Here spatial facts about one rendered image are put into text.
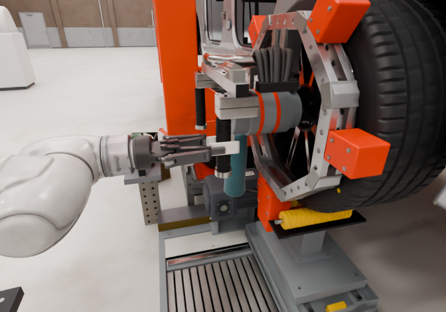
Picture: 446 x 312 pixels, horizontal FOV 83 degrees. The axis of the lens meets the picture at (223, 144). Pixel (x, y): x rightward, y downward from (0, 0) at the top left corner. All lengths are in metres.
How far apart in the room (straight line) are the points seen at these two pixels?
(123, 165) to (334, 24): 0.52
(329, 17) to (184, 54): 0.70
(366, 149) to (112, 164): 0.49
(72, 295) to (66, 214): 1.06
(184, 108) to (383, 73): 0.83
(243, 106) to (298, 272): 0.76
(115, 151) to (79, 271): 1.07
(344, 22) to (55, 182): 0.59
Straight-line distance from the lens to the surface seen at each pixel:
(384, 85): 0.60
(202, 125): 0.91
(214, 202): 1.19
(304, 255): 1.17
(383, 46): 0.62
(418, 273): 1.67
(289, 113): 0.76
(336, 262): 1.21
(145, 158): 0.55
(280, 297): 1.12
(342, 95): 0.57
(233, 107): 0.55
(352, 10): 0.61
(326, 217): 0.93
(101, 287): 1.45
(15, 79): 6.52
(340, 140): 0.55
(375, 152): 0.55
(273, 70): 0.56
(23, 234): 0.41
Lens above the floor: 1.08
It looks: 24 degrees down
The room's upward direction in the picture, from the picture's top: straight up
